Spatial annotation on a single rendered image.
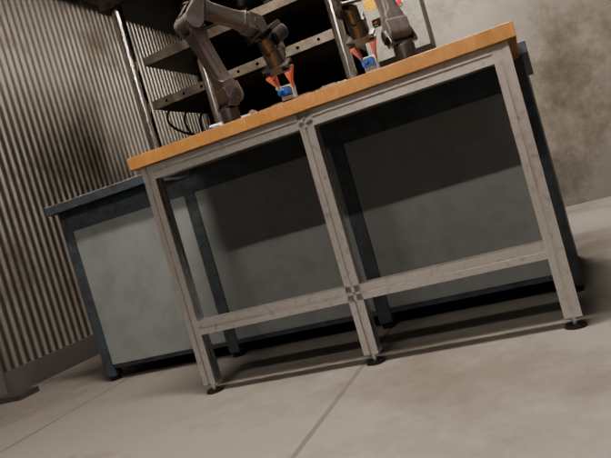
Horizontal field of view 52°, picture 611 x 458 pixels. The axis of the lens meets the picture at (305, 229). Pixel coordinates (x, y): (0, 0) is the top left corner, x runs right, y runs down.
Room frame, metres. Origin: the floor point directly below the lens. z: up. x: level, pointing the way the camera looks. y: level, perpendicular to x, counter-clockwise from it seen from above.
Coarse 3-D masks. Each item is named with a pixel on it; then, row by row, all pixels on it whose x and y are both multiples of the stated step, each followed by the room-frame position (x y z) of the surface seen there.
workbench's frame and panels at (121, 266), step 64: (320, 128) 2.21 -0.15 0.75; (384, 128) 2.12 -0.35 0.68; (448, 128) 2.04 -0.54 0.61; (128, 192) 2.54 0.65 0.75; (192, 192) 2.43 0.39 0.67; (256, 192) 2.33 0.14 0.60; (384, 192) 2.15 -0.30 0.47; (448, 192) 2.06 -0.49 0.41; (512, 192) 1.99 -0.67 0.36; (128, 256) 2.58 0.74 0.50; (192, 256) 2.47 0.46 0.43; (256, 256) 2.36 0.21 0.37; (320, 256) 2.26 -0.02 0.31; (384, 256) 2.17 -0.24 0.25; (448, 256) 2.09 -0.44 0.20; (576, 256) 1.96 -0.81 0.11; (128, 320) 2.62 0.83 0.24; (320, 320) 2.29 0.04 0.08; (384, 320) 2.19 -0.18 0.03
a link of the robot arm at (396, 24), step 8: (376, 0) 1.89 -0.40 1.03; (384, 0) 1.86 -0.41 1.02; (392, 0) 1.86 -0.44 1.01; (384, 8) 1.85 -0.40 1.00; (392, 8) 1.85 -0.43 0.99; (384, 16) 1.85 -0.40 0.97; (392, 16) 1.84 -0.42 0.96; (400, 16) 1.84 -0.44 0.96; (384, 24) 1.85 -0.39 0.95; (392, 24) 1.83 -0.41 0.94; (400, 24) 1.83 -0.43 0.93; (408, 24) 1.84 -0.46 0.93; (392, 32) 1.83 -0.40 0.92; (400, 32) 1.83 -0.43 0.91; (408, 32) 1.84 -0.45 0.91
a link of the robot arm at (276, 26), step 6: (258, 18) 2.14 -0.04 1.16; (258, 24) 2.14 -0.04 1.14; (264, 24) 2.15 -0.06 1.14; (270, 24) 2.19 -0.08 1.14; (276, 24) 2.22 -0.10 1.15; (282, 24) 2.22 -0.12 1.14; (264, 30) 2.15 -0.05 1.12; (270, 30) 2.20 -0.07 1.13; (276, 30) 2.20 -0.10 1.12; (282, 30) 2.21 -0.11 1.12; (246, 36) 2.21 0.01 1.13; (276, 36) 2.20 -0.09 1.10; (282, 36) 2.21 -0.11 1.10
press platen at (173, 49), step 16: (288, 0) 3.10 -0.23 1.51; (304, 0) 3.12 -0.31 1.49; (320, 0) 3.19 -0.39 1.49; (272, 16) 3.23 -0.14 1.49; (288, 16) 3.31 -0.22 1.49; (304, 16) 3.38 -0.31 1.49; (320, 16) 3.46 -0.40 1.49; (208, 32) 3.29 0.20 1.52; (224, 32) 3.26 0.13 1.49; (288, 32) 3.58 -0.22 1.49; (304, 32) 3.67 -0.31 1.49; (320, 32) 3.77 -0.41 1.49; (176, 48) 3.37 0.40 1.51; (224, 48) 3.54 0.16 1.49; (240, 48) 3.63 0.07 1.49; (160, 64) 3.49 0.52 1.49; (176, 64) 3.58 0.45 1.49; (192, 64) 3.67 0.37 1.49; (224, 64) 3.86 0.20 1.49; (240, 64) 3.97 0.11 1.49
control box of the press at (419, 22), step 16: (368, 0) 2.99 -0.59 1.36; (400, 0) 2.92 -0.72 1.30; (416, 0) 2.90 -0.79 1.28; (368, 16) 2.99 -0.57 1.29; (416, 16) 2.91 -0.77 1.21; (416, 32) 2.92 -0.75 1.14; (432, 32) 3.03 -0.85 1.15; (368, 48) 3.01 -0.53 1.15; (384, 48) 2.98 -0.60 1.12; (416, 48) 2.93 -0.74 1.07; (432, 48) 3.03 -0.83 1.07; (384, 64) 3.07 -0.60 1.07
